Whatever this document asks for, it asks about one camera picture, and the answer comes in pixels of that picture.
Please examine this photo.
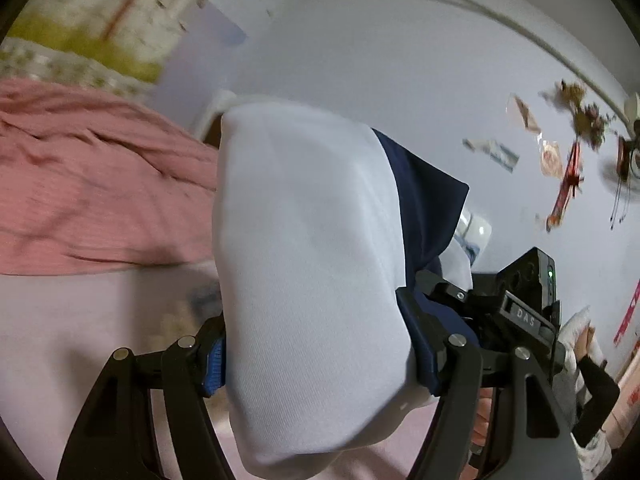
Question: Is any red wall strip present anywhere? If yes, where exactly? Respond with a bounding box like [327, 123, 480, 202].
[612, 280, 640, 346]

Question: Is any person's right forearm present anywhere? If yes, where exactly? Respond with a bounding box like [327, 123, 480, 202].
[570, 352, 622, 448]

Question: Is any clear wrapped card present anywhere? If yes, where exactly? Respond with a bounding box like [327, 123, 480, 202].
[507, 92, 543, 136]

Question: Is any pink checked quilt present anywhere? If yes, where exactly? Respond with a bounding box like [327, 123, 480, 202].
[0, 77, 221, 277]

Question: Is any small wall picture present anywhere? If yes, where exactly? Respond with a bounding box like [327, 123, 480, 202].
[462, 137, 521, 173]

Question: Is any white navy baseball jacket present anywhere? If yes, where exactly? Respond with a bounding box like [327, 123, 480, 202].
[212, 100, 473, 471]

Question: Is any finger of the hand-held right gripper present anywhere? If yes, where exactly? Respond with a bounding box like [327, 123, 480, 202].
[415, 269, 501, 321]

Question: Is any round orange packet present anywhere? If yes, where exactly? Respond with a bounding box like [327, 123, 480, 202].
[537, 137, 566, 178]

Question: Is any person's right hand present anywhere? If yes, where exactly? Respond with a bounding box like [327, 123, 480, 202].
[472, 395, 496, 461]

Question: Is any dried flower bunch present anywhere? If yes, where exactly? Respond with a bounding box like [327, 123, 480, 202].
[540, 79, 618, 153]

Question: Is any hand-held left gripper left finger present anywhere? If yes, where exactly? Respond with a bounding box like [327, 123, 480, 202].
[56, 310, 236, 480]

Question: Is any red hanging ornament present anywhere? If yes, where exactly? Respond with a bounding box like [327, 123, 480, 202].
[545, 142, 586, 233]

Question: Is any tree print curtain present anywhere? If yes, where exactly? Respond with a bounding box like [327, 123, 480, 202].
[0, 0, 221, 98]

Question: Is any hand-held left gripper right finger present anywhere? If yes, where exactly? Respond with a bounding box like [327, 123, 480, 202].
[395, 287, 583, 480]

